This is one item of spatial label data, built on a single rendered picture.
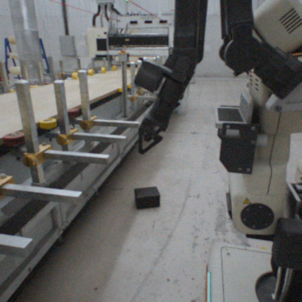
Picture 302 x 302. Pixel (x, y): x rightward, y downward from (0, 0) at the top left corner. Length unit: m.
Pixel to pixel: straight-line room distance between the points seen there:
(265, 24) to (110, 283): 1.45
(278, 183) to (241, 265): 0.63
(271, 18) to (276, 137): 0.34
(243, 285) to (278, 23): 1.04
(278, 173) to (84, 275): 1.27
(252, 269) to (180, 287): 0.44
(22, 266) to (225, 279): 1.04
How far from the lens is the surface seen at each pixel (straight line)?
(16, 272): 1.65
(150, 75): 0.68
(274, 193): 0.93
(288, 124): 0.89
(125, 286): 1.67
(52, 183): 1.23
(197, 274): 1.74
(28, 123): 1.11
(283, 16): 0.83
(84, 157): 1.09
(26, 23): 6.49
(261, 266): 1.46
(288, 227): 0.91
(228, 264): 1.43
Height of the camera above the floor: 1.25
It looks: 21 degrees down
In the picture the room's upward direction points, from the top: straight up
